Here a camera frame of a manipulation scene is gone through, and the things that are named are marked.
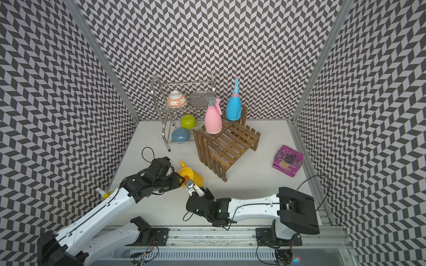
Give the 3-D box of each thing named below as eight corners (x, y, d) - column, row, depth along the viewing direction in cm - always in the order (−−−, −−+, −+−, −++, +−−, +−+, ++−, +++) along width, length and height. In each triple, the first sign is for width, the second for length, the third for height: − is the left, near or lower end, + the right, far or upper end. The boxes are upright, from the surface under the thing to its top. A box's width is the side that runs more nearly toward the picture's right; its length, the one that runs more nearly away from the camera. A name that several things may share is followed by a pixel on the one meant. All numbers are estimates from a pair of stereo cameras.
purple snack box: (267, 164, 97) (269, 160, 94) (279, 146, 106) (281, 142, 102) (293, 179, 92) (296, 175, 88) (303, 158, 100) (306, 154, 96)
